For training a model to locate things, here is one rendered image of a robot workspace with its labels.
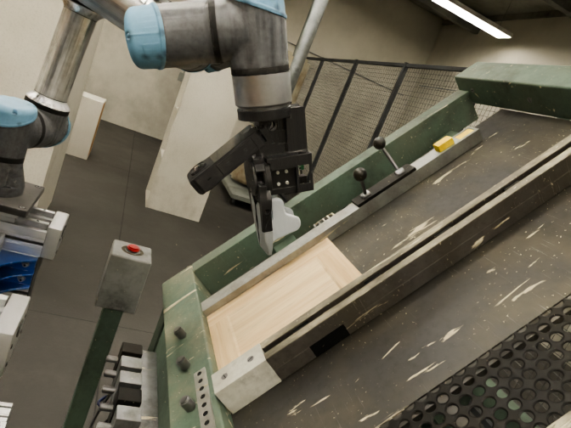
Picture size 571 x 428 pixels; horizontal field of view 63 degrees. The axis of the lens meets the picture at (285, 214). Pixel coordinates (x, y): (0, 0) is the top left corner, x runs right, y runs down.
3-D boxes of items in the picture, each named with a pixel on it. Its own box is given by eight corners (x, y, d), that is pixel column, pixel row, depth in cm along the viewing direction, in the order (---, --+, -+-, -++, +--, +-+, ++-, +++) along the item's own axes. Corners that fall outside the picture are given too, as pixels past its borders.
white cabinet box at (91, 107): (42, 137, 588) (58, 81, 572) (90, 152, 609) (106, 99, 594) (34, 143, 547) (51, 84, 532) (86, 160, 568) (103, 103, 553)
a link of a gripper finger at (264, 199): (275, 234, 63) (269, 171, 60) (264, 236, 63) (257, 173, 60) (268, 222, 68) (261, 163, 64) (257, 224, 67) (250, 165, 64)
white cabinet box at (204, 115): (145, 190, 542) (205, 14, 498) (193, 205, 563) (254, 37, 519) (145, 206, 488) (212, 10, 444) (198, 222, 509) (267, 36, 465)
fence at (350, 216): (207, 312, 137) (200, 302, 135) (472, 137, 142) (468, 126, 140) (210, 321, 133) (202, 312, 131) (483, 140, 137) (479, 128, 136)
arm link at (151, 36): (149, 74, 66) (227, 67, 66) (127, 70, 55) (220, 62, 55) (139, 14, 64) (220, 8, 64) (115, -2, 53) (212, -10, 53)
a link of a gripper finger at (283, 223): (305, 256, 67) (301, 195, 64) (265, 264, 66) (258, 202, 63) (299, 248, 70) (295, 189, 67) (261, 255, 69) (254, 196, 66)
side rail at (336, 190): (209, 287, 162) (191, 263, 158) (468, 116, 168) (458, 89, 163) (211, 295, 157) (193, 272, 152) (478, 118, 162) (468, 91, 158)
